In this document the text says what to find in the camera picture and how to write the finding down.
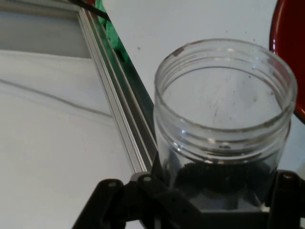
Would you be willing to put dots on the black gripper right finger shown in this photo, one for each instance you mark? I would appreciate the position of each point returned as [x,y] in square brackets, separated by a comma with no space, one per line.
[288,202]

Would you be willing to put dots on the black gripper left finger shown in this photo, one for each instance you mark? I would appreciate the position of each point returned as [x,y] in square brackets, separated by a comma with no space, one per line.
[133,210]

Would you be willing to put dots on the clear jar with black grains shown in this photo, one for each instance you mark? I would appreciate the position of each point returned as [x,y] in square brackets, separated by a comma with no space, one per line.
[214,148]

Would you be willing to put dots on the green cloth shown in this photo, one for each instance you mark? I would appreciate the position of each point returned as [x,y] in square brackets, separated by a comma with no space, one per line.
[116,40]

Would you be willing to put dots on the red bowl with black grains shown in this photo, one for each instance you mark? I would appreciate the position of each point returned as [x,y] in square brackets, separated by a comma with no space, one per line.
[290,28]

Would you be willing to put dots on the black tripod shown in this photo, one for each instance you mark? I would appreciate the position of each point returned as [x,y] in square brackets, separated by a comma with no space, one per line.
[95,11]

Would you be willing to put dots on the aluminium wall rail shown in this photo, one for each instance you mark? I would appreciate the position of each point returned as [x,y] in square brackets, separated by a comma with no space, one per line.
[114,95]

